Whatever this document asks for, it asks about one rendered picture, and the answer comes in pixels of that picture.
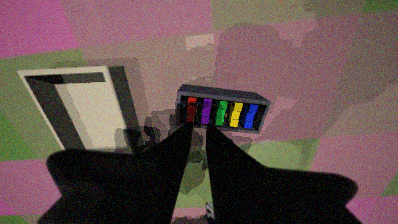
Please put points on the black fuse block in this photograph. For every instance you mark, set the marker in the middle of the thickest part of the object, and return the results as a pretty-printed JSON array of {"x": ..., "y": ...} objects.
[{"x": 246, "y": 111}]

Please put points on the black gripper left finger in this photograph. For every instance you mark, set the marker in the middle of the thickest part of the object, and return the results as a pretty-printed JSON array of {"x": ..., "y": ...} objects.
[{"x": 154, "y": 175}]

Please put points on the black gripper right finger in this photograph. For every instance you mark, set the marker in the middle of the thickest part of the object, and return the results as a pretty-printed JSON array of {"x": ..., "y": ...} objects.
[{"x": 239, "y": 183}]

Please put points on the green fuse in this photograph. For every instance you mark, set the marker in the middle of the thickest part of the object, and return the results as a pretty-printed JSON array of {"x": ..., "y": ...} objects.
[{"x": 221, "y": 107}]

